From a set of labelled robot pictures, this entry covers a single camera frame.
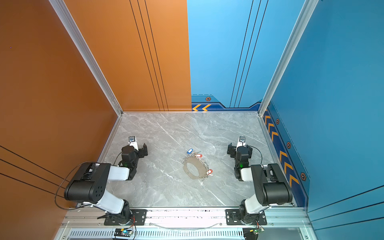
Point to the metal keyring with chain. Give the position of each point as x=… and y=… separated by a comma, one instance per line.
x=195, y=168

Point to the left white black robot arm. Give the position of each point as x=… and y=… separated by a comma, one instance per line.
x=89, y=186

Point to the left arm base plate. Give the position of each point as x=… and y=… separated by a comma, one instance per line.
x=137, y=218

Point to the right small circuit board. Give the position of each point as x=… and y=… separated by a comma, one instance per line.
x=257, y=230

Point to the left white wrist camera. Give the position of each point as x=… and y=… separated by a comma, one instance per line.
x=133, y=141

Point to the aluminium front rail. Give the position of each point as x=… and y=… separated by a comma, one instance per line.
x=191, y=218

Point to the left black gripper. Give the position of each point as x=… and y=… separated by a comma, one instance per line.
x=142, y=152

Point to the white vented grille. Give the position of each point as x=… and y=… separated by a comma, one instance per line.
x=158, y=234

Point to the green circuit board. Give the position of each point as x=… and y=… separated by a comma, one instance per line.
x=123, y=234

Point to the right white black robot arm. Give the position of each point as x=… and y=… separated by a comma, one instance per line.
x=270, y=184

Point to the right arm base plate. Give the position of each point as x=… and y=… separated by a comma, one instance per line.
x=233, y=218

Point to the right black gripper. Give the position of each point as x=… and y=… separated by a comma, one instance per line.
x=232, y=149

